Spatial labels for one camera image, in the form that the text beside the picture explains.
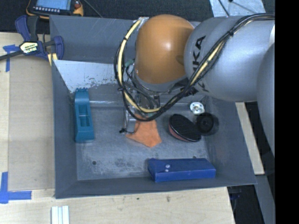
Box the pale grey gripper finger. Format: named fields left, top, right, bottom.
left=122, top=110, right=129, bottom=133
left=128, top=115, right=137, bottom=133

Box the orange cloth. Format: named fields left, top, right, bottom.
left=125, top=113, right=163, bottom=148

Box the grey metal bin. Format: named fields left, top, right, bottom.
left=49, top=14, right=258, bottom=199

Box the teal plastic block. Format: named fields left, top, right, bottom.
left=74, top=88, right=95, bottom=144

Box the black and red oval brush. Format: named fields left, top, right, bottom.
left=168, top=113, right=202, bottom=143

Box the small white plastic piece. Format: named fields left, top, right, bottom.
left=189, top=101, right=206, bottom=115

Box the black round disc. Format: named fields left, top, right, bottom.
left=195, top=112, right=215, bottom=133

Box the blue flat block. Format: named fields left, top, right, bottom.
left=147, top=157, right=217, bottom=183

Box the pale wood board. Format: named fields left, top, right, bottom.
left=7, top=54, right=56, bottom=191

